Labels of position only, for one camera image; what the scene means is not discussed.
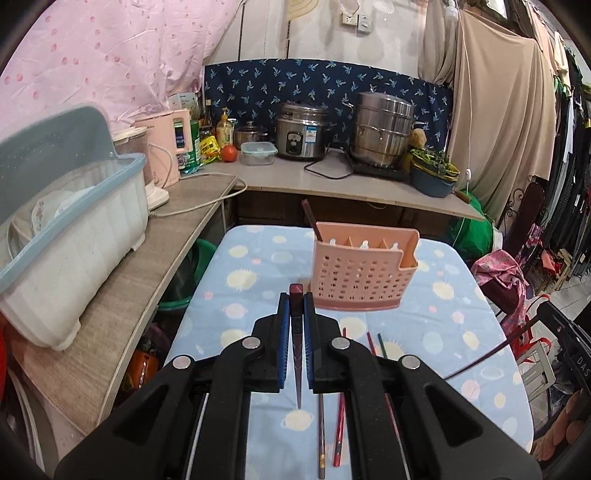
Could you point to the yellow dish soap bottle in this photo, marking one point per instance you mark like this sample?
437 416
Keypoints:
225 131

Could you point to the black induction cooktop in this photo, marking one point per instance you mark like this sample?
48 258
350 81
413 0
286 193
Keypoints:
378 171

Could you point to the dark brown chopstick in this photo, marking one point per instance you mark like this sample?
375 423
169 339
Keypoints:
489 357

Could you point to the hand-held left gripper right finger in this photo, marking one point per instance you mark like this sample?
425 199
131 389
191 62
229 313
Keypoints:
309 341

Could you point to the pink dotted curtain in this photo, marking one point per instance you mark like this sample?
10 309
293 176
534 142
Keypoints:
106 55

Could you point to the large steel steamer pot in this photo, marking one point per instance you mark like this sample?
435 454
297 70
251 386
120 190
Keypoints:
381 129

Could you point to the green leafy vegetables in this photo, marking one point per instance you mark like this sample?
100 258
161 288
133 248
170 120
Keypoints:
434 159

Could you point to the green tin can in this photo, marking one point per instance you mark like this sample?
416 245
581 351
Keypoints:
195 143

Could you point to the white floral plate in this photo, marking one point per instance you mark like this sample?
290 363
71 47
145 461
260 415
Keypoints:
46 212

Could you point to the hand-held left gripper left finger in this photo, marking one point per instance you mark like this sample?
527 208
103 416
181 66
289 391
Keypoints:
283 341

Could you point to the yellow snack packet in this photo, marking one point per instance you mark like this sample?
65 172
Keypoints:
210 148

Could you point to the dark sauce bottle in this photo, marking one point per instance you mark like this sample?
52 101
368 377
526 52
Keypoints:
208 115

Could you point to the pink electric kettle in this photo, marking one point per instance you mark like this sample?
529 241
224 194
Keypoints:
161 152

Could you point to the navy floral cloth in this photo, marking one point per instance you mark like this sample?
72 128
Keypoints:
258 85

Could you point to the white wall socket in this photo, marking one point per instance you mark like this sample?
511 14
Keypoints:
348 20

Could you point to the light blue dotted tablecloth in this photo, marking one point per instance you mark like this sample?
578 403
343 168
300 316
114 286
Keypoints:
258 277

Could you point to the steel rice cooker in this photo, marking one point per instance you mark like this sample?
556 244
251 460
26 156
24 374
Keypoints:
302 134

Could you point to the white green carton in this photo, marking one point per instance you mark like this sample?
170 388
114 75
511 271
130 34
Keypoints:
182 100

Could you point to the green plastic bag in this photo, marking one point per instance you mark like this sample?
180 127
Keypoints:
475 230

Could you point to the beige curtain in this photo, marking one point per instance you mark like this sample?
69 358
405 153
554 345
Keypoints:
498 115

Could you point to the red tomato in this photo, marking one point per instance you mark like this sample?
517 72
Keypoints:
229 153

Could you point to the white dial switch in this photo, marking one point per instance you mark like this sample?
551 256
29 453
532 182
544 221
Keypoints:
364 24

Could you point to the dark maroon chopstick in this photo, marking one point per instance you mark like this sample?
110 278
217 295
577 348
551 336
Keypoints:
297 350

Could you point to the blue plastic basin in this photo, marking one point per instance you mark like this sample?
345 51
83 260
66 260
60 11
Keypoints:
431 187

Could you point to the hanging dark clothes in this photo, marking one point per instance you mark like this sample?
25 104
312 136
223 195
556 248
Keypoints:
575 161

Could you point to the glass food container blue lid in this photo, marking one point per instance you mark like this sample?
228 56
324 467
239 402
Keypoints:
257 154

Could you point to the tan loofah scrubber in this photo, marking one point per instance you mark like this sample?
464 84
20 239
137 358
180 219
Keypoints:
418 137

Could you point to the green chopstick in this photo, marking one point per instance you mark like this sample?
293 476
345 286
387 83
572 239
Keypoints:
382 345

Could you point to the small steel lidded pot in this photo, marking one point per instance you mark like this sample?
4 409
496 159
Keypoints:
249 136

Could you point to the pink perforated utensil holder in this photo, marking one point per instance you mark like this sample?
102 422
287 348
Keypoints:
360 277

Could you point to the white dish drainer blue lid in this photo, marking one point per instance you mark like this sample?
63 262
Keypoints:
69 277

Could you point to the red patterned chopstick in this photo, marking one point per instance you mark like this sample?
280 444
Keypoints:
340 424

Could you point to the dark wooden chair back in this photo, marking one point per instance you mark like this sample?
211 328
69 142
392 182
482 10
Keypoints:
528 217

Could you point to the green plastic basin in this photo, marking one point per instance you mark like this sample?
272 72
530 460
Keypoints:
203 258

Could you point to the pink floral cloth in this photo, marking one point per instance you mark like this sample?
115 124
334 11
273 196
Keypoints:
498 277

